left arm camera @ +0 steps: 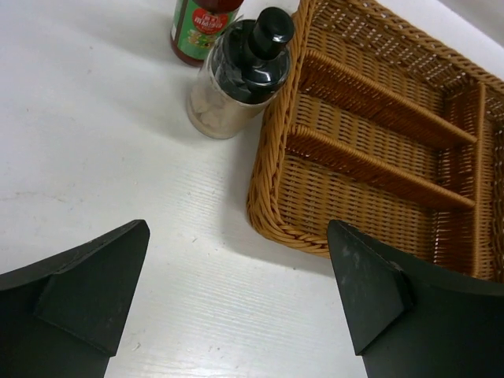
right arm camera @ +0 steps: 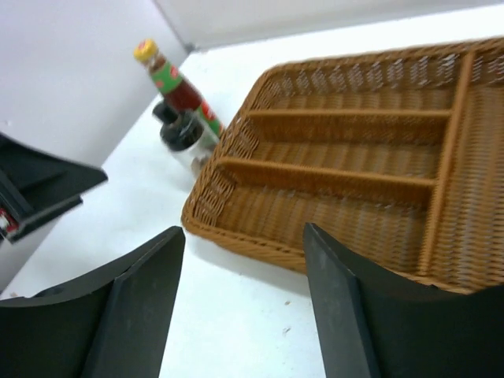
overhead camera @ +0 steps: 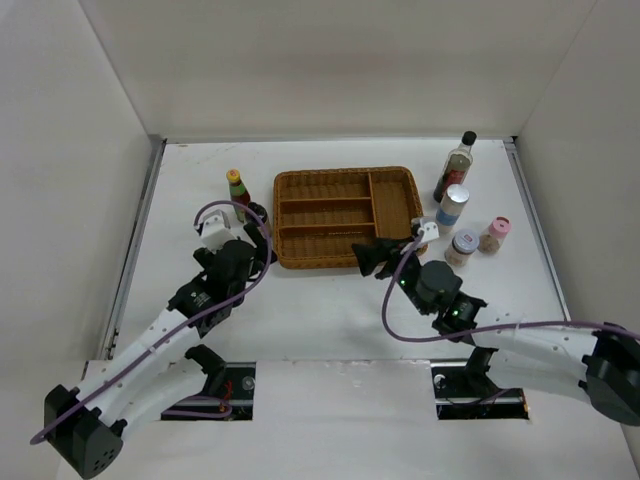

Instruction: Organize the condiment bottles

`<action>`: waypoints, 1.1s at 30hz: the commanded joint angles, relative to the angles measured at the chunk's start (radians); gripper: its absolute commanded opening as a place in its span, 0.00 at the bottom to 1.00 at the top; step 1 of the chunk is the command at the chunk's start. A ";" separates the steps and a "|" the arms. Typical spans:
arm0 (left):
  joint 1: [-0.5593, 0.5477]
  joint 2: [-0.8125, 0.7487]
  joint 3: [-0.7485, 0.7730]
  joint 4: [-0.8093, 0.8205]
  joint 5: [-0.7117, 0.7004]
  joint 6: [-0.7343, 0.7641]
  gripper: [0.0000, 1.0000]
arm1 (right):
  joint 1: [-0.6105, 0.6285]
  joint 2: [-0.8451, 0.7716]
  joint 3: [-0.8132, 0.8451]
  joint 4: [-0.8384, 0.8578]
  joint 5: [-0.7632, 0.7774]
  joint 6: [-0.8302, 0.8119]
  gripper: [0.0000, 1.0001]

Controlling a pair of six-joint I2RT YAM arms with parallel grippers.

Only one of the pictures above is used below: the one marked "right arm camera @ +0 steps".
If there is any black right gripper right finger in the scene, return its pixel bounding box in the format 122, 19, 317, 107
303, 224, 503, 377

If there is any red sauce bottle green label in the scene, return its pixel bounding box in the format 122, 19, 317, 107
133, 39, 224, 138

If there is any brown wicker divided tray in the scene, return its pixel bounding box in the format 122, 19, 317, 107
181, 38, 503, 294

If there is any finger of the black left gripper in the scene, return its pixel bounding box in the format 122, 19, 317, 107
1, 134, 108, 243

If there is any small black-capped glass jar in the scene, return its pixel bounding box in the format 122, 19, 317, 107
152, 102, 219, 178

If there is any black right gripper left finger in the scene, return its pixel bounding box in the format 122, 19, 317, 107
1, 226, 186, 377

